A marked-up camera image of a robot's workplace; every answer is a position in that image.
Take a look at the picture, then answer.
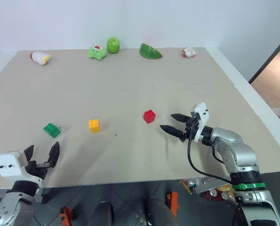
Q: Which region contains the orange black tool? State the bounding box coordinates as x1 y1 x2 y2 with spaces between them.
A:
59 205 72 226

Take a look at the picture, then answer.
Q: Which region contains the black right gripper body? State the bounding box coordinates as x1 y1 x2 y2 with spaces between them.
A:
178 113 201 143

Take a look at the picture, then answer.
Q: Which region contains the green melon wedge toy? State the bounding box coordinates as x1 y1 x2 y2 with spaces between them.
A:
139 42 163 60

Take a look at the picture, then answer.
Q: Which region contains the dark rounded shape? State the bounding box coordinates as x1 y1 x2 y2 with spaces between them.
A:
92 201 115 226

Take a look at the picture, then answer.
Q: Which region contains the beige tablecloth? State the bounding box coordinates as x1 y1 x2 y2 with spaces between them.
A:
0 48 280 189

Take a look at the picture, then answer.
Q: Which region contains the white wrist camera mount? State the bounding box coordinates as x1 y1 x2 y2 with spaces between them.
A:
0 151 44 187
191 102 211 143

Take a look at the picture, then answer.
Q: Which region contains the green toy brick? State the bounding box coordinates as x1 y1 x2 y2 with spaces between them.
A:
42 122 62 138

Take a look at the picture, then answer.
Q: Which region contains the green frog plush toy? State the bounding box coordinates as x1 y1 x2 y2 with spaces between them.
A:
87 45 108 61

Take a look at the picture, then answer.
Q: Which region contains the green toy apple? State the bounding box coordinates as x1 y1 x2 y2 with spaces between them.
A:
106 37 121 54

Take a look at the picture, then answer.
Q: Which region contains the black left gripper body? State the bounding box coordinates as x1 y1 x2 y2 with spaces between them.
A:
24 161 48 183

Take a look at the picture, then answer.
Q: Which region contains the yellow toy brick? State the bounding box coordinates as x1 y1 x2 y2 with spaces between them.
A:
88 118 102 134

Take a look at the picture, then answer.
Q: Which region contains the white red round toy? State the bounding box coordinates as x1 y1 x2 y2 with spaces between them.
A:
181 47 198 59

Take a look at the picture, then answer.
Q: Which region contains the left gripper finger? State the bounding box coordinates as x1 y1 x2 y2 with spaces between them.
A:
35 141 61 170
24 144 35 163

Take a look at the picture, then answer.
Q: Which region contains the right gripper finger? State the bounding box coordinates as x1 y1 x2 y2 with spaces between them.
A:
170 113 192 123
160 124 187 140

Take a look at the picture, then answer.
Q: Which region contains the red toy brick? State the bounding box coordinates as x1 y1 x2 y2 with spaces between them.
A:
143 109 157 124

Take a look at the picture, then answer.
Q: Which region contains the white table edge frame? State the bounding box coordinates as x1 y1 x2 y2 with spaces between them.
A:
204 46 280 134

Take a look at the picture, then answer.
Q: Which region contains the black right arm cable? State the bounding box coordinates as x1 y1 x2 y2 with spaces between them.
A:
187 131 235 186

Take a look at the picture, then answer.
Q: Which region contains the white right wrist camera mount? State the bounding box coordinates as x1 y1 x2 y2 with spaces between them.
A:
191 102 211 143

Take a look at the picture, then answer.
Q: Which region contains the orange plastic part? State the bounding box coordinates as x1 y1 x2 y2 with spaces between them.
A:
166 191 180 218

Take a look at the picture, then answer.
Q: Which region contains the grey metal bracket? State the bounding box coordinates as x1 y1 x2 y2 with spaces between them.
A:
193 179 228 194

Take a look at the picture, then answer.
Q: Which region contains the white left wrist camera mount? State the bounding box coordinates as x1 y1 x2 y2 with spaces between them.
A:
0 151 44 187

